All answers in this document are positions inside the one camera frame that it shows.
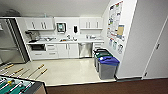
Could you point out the white under-sink cabinet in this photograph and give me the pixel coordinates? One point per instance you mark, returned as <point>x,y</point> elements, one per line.
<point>67,50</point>

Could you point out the grey bin with green lid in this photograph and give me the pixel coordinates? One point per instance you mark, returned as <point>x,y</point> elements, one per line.
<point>101,52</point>

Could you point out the chrome sink faucet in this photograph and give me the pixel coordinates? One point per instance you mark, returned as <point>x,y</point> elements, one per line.
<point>68,36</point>

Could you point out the steel paper towel dispenser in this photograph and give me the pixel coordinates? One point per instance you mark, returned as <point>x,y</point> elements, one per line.
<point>60,27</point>

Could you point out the grey bin with blue lid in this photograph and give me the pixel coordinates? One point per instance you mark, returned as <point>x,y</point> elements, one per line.
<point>108,68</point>

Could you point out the dish rack with utensils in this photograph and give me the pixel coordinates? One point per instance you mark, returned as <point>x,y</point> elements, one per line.
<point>46,39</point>

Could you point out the black built-in microwave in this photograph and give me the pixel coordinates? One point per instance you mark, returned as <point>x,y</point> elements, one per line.
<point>37,47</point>

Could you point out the white wide drawer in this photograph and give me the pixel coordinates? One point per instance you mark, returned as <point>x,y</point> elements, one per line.
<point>38,55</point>

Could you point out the light blue bottle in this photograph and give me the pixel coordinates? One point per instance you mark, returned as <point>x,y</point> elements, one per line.
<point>45,15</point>

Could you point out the stainless steel refrigerator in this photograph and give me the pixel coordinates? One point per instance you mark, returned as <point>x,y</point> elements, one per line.
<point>10,40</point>

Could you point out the white room door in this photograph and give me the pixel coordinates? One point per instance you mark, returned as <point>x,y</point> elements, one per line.
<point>159,56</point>

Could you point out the green foosball table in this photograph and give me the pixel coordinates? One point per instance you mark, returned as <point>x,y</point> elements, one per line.
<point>15,86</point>

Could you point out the white upper wall cabinet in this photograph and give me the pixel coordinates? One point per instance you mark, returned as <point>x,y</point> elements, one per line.
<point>90,23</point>

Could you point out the orange wall notice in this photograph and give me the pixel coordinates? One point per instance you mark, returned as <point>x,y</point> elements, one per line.
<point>120,30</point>

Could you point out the large colourful wall poster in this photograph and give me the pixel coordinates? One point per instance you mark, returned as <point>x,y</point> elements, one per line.
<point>114,18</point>

